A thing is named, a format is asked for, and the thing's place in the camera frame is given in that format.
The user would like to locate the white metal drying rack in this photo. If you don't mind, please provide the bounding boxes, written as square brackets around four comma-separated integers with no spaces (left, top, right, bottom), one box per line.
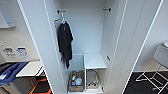
[135,61,168,93]

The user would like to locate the small dark door hinge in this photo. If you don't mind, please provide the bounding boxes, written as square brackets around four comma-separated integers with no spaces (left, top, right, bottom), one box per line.
[105,54,112,62]

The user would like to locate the white wall sign blue header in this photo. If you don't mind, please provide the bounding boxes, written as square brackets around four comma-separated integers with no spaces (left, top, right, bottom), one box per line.
[15,46,31,59]

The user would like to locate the grey storage bin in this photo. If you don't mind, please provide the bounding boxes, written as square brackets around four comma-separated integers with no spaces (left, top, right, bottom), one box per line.
[86,68,102,90]

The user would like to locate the white clothes hanger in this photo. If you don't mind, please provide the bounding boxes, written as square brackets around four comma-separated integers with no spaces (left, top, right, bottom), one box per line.
[59,10,68,25]

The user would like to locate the white inner box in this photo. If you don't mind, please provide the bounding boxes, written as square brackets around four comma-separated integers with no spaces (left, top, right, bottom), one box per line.
[82,52,109,92]

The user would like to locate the black wardrobe hook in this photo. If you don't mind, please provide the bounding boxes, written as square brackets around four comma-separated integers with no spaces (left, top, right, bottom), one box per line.
[102,7,113,13]
[56,8,67,15]

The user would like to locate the white round container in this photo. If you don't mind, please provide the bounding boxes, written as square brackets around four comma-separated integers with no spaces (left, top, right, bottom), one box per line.
[74,77,84,87]

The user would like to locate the black t-shirt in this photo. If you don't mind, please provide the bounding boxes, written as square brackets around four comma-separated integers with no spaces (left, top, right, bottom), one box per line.
[56,21,75,70]

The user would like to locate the white sticker with orange stripe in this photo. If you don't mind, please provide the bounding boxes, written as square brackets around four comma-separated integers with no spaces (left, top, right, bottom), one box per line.
[52,17,62,25]

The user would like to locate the white wardrobe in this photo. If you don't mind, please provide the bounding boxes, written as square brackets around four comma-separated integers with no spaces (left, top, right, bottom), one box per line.
[43,0,129,94]

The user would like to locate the grey wall shelf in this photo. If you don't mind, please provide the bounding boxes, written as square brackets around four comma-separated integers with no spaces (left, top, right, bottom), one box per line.
[0,4,17,30]

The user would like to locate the white table with orange legs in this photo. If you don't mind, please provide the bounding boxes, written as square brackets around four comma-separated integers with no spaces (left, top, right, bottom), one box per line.
[15,60,52,94]

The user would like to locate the grey storage basket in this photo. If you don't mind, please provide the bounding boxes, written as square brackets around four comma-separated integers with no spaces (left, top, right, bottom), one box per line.
[67,69,86,94]

